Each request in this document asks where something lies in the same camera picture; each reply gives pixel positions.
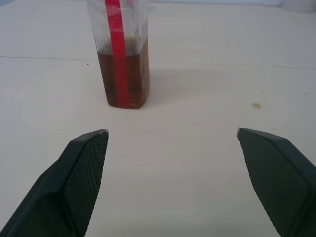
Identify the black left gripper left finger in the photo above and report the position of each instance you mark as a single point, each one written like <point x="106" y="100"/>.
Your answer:
<point x="56" y="187"/>

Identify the clear bottle with red stripe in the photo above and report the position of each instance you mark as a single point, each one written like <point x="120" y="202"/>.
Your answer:
<point x="135" y="79"/>

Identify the white round object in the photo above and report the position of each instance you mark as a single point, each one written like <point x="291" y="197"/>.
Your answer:
<point x="300" y="5"/>

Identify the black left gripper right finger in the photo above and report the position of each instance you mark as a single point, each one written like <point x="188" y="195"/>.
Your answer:
<point x="284" y="182"/>

